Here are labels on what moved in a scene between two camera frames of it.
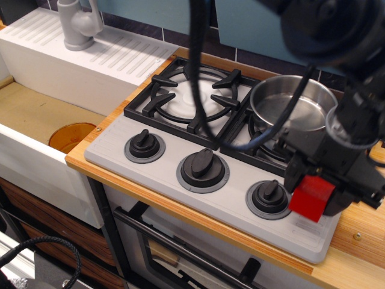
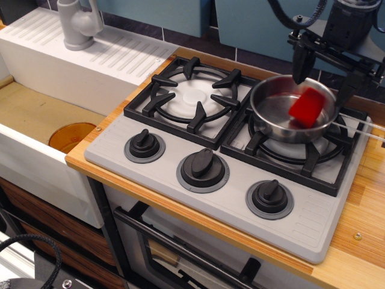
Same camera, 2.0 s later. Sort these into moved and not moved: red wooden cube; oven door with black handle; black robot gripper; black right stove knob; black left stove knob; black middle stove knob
Moved: black robot gripper; red wooden cube
Not moved: black middle stove knob; black left stove knob; black right stove knob; oven door with black handle
